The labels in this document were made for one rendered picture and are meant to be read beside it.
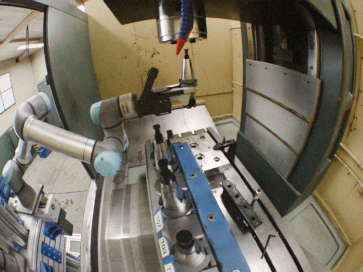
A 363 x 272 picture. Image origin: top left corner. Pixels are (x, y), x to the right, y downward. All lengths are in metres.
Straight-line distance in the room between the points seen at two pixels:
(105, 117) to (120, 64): 1.06
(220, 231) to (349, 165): 0.92
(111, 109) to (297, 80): 0.69
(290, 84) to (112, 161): 0.70
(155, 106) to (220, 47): 1.32
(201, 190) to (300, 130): 0.52
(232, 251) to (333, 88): 0.59
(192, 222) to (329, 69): 0.64
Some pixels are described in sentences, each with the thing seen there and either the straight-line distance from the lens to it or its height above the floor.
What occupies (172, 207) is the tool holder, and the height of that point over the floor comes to 1.24.
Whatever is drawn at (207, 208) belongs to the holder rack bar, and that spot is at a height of 1.23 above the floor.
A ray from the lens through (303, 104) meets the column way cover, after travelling 0.65.
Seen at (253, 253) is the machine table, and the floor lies 0.90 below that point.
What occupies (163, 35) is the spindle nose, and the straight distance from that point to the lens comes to 0.45.
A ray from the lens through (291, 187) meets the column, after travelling 0.86.
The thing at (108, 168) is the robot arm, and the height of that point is 1.22.
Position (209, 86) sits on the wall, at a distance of 1.67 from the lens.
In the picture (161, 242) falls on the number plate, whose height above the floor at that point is 0.93.
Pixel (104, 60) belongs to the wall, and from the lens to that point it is 1.54.
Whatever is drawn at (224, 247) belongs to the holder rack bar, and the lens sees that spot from 0.24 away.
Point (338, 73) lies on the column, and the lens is 0.62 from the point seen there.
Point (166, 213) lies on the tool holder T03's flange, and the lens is 0.27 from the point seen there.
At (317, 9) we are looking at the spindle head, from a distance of 0.45.
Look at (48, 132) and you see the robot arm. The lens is 0.48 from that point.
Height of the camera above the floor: 1.46
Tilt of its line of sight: 32 degrees down
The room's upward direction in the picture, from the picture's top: 7 degrees counter-clockwise
